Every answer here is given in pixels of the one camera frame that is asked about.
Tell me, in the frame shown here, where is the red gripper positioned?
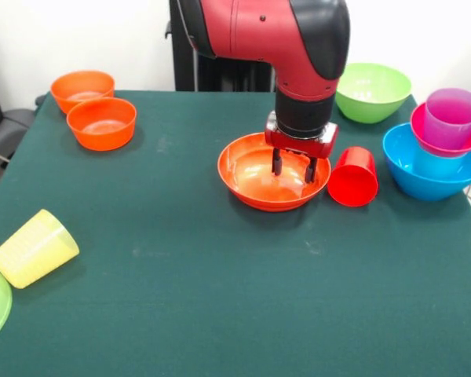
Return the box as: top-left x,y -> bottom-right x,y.
264,111 -> 340,185

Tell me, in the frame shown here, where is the large orange bowl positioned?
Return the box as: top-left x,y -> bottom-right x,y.
217,132 -> 332,213

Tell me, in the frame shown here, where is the red cup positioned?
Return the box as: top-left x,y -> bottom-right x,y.
327,146 -> 380,208

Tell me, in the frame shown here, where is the pink bowl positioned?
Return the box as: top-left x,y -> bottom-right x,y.
410,102 -> 471,159

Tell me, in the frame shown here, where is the blue bowl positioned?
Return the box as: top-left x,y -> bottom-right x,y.
382,122 -> 471,203

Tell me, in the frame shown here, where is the blue cup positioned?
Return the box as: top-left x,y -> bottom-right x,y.
411,148 -> 469,178

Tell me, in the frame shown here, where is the purple cup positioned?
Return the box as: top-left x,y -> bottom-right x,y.
422,87 -> 471,151

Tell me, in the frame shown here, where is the small orange bowl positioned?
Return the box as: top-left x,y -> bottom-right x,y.
66,97 -> 138,152
49,70 -> 115,115

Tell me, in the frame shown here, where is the yellow cup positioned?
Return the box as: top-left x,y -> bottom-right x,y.
0,208 -> 81,290

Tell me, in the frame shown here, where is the dark green table cloth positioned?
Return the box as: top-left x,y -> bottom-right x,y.
0,89 -> 471,377

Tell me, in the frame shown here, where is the gray chair base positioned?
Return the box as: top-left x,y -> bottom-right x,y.
0,108 -> 35,162

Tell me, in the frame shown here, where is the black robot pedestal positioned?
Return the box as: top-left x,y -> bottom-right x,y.
165,0 -> 278,93

